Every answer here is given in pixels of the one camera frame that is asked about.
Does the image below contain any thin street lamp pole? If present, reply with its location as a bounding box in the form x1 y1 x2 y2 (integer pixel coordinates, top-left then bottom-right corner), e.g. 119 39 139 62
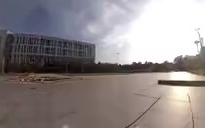
115 52 121 66

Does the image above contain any grey paved plaza ground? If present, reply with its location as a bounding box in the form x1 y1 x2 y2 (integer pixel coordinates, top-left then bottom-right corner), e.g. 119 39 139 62
0 71 205 128

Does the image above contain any row of distant trees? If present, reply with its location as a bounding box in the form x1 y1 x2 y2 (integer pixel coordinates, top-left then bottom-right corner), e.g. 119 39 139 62
69 44 205 74

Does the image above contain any large glass office building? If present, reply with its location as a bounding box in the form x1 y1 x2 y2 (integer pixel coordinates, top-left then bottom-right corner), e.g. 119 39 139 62
0 29 97 74

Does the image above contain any low dark kerb slab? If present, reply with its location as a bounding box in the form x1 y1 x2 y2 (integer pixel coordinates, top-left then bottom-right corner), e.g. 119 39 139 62
157 79 205 88

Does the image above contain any tall lamp pole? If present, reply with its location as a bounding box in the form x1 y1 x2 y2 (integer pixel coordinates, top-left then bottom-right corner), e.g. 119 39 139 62
193 27 205 75

